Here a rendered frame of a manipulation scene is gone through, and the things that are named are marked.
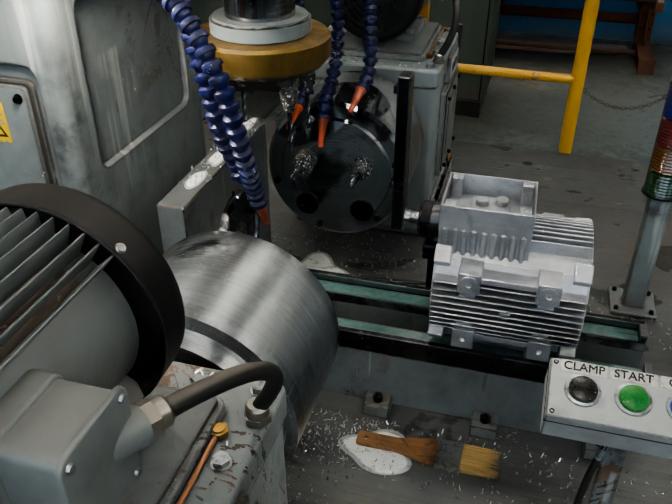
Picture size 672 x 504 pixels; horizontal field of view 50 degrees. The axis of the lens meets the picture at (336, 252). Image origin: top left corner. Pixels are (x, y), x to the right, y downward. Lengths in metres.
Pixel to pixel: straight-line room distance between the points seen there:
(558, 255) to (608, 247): 0.62
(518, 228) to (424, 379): 0.28
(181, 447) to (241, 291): 0.23
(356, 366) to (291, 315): 0.34
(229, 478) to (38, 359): 0.19
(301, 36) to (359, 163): 0.33
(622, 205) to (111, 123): 1.17
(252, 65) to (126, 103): 0.23
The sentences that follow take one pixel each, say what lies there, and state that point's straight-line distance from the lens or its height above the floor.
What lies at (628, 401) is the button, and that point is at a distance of 0.81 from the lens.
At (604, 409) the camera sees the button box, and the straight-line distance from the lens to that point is 0.81.
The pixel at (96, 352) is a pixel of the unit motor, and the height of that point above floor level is 1.29.
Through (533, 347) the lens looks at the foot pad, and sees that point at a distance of 0.99.
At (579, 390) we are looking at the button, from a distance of 0.80.
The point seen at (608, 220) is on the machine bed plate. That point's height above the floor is 0.80.
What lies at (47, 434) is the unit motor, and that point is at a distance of 0.41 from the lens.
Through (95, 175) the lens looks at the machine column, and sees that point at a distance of 0.99.
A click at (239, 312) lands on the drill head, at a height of 1.15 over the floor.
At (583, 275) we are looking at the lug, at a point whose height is 1.08.
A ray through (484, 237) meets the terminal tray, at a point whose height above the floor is 1.11.
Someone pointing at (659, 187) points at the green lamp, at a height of 1.05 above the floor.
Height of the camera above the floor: 1.59
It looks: 32 degrees down
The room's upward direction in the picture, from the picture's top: straight up
